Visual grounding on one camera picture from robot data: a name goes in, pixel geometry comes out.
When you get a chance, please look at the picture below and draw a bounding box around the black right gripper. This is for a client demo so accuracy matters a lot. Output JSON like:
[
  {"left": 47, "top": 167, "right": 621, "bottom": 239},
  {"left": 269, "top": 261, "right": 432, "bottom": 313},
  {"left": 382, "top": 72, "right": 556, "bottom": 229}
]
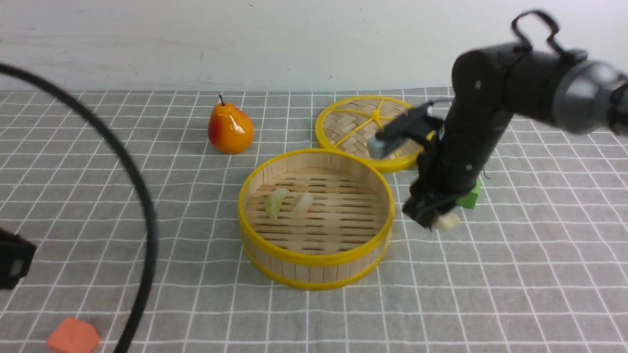
[{"left": 402, "top": 142, "right": 474, "bottom": 230}]

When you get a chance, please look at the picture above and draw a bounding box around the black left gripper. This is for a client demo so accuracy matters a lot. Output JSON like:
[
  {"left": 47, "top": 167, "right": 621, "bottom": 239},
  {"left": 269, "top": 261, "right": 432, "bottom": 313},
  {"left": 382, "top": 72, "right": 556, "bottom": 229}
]
[{"left": 0, "top": 228, "right": 37, "bottom": 290}]

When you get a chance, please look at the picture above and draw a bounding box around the cream white dumpling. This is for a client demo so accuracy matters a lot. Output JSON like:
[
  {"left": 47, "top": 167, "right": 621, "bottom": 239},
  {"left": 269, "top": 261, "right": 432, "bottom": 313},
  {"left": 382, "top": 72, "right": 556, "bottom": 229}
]
[{"left": 431, "top": 212, "right": 461, "bottom": 231}]

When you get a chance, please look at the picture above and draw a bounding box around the pale pink dumpling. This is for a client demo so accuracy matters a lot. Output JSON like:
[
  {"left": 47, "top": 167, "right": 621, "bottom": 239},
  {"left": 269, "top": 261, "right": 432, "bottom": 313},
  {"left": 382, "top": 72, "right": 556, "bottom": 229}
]
[{"left": 289, "top": 192, "right": 314, "bottom": 218}]

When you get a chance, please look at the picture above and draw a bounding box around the green dumpling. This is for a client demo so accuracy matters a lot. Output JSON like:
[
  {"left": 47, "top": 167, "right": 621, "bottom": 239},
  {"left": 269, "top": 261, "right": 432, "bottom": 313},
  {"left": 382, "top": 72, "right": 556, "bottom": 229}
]
[{"left": 264, "top": 188, "right": 291, "bottom": 220}]

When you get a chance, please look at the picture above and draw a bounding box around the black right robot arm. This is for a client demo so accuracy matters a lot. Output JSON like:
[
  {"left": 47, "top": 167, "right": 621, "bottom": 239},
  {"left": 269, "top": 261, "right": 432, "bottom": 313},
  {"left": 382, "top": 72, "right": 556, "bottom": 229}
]
[{"left": 402, "top": 10, "right": 627, "bottom": 229}]

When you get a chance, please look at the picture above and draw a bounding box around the bamboo steamer tray yellow rim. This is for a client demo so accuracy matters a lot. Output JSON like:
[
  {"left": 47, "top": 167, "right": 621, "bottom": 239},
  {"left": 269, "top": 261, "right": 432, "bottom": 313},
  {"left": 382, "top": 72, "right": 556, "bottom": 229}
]
[{"left": 237, "top": 149, "right": 395, "bottom": 291}]

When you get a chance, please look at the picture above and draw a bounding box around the woven bamboo steamer lid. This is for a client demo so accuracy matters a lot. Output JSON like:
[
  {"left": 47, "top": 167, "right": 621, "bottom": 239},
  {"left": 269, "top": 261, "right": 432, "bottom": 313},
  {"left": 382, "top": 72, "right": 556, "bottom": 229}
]
[{"left": 314, "top": 95, "right": 422, "bottom": 174}]

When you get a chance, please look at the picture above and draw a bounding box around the green foam cube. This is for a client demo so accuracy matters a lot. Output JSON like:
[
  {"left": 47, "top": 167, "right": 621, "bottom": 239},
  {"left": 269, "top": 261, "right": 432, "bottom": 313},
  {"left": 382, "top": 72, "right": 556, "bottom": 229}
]
[{"left": 457, "top": 178, "right": 482, "bottom": 209}]

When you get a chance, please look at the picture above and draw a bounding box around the orange foam block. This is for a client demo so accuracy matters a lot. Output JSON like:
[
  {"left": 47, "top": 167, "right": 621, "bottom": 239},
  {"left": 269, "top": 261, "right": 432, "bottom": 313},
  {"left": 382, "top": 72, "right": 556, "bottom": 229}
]
[{"left": 46, "top": 317, "right": 101, "bottom": 353}]

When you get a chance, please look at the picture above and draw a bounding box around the grey checked tablecloth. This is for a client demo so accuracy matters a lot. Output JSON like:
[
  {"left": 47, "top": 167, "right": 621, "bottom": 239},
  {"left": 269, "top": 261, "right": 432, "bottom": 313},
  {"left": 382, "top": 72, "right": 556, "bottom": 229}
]
[{"left": 0, "top": 90, "right": 628, "bottom": 353}]

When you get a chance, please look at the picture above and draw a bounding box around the orange red toy pear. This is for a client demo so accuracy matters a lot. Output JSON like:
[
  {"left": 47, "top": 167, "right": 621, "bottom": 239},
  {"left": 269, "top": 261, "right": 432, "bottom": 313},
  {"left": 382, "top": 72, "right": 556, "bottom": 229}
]
[{"left": 207, "top": 94, "right": 254, "bottom": 155}]

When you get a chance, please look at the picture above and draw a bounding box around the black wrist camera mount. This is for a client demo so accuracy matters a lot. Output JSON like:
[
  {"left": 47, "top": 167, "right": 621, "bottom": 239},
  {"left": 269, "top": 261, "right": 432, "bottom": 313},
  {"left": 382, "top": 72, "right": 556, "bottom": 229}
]
[{"left": 367, "top": 101, "right": 442, "bottom": 159}]

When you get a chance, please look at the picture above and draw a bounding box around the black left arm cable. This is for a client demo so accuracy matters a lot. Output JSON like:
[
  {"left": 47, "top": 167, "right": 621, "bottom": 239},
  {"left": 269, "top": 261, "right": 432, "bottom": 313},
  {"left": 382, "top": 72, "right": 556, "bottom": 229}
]
[{"left": 0, "top": 63, "right": 159, "bottom": 353}]

